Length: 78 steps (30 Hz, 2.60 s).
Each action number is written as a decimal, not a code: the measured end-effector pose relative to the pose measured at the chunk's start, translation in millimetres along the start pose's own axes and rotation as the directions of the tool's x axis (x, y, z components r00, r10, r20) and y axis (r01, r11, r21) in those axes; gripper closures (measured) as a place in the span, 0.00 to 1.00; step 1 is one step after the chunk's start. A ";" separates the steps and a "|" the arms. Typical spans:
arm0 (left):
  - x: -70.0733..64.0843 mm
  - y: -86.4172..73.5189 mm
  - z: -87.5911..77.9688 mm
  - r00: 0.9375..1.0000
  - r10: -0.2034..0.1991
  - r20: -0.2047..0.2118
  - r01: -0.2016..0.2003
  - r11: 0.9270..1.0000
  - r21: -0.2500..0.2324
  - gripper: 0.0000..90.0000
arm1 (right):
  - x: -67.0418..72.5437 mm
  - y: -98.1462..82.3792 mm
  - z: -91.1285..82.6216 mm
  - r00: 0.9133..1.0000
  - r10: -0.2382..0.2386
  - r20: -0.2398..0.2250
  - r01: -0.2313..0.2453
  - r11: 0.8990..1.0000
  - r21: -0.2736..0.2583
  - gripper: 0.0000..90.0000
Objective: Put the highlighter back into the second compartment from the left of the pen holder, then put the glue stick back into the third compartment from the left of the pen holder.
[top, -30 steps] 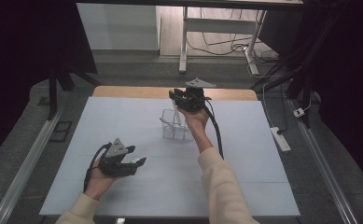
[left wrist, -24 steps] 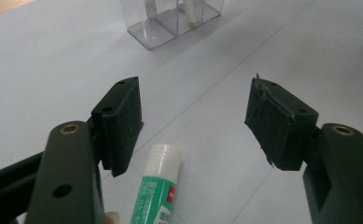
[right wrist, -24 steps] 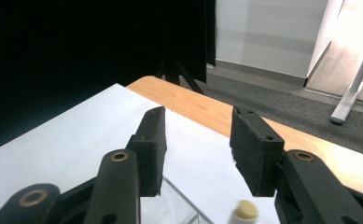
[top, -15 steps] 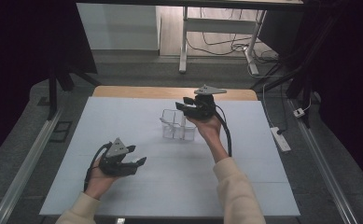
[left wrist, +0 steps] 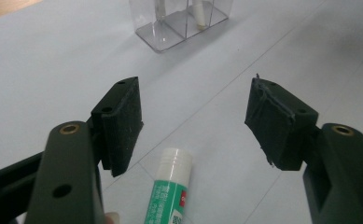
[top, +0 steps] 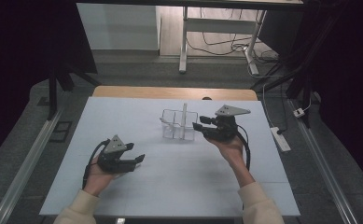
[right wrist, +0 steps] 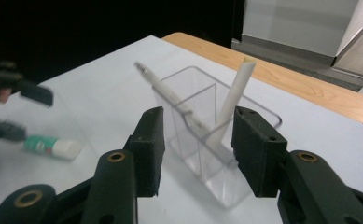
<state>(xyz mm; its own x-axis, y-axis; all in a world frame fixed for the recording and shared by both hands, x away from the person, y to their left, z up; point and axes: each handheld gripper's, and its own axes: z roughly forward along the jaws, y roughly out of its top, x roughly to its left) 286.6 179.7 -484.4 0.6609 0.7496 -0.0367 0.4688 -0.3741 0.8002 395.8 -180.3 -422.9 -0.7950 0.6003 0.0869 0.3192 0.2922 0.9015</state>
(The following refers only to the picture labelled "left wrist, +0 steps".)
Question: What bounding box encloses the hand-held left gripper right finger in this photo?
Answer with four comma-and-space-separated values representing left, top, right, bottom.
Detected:
244, 76, 320, 172

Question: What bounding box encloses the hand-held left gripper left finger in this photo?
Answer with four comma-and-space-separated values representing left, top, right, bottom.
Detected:
90, 77, 145, 178

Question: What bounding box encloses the green and white glue stick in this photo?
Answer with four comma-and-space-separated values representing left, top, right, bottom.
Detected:
143, 147, 193, 224

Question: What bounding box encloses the clear plastic pen holder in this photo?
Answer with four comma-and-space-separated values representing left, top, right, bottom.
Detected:
128, 0, 235, 53

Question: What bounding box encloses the white paper-wrapped stick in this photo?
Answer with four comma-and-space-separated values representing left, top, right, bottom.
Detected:
192, 0, 208, 32

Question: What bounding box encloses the wooden table edge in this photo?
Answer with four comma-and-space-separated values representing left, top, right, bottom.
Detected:
0, 0, 44, 23

